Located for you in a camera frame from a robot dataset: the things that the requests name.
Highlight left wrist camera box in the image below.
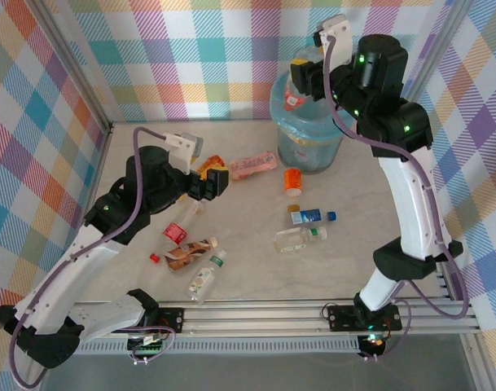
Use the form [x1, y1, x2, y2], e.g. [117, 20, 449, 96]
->
[164, 130, 205, 174]

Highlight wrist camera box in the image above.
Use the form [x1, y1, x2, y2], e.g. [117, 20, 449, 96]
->
[314, 14, 353, 66]
[164, 130, 205, 174]

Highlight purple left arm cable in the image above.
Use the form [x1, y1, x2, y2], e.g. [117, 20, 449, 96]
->
[7, 126, 178, 388]

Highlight clear bottle red striped label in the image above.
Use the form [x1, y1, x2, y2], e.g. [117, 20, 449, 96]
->
[283, 77, 310, 113]

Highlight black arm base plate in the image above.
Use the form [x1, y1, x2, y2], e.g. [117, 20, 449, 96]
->
[327, 304, 403, 332]
[141, 307, 186, 335]

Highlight blue plastic bin liner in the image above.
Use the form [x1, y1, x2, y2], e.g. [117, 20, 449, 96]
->
[270, 45, 357, 144]

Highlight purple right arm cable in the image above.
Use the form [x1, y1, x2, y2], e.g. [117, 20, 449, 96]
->
[321, 35, 472, 362]

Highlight blue label blue cap bottle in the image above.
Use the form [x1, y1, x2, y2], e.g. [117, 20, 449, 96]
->
[288, 207, 338, 226]

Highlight pink label bottle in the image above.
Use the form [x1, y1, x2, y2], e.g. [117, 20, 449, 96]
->
[229, 150, 279, 182]

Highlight yellow orange label bottle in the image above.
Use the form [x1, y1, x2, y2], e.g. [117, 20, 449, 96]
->
[195, 153, 225, 174]

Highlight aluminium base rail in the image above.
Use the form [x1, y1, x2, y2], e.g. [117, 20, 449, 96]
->
[80, 299, 483, 339]

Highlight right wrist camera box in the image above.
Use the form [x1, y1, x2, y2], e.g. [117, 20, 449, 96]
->
[314, 14, 353, 66]

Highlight brown label bottle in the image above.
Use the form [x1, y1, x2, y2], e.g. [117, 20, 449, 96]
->
[165, 236, 220, 272]

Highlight green tea bottle white cap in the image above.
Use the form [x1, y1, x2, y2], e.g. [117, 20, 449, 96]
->
[186, 248, 228, 305]

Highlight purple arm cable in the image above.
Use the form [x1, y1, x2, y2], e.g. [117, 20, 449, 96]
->
[7, 126, 178, 388]
[321, 35, 472, 362]

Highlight blue trash bin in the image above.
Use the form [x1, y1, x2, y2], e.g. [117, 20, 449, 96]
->
[270, 45, 357, 175]

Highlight grey slotted cable duct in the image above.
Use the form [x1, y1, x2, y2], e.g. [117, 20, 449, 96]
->
[74, 340, 361, 355]

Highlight clear bottle green white cap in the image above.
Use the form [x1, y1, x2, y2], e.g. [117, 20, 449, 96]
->
[273, 226, 329, 253]

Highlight controller circuit board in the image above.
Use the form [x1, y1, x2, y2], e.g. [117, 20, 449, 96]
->
[127, 332, 169, 365]
[356, 332, 389, 362]

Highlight aluminium frame post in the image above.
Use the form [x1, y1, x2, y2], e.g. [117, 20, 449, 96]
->
[392, 0, 476, 127]
[29, 0, 114, 135]

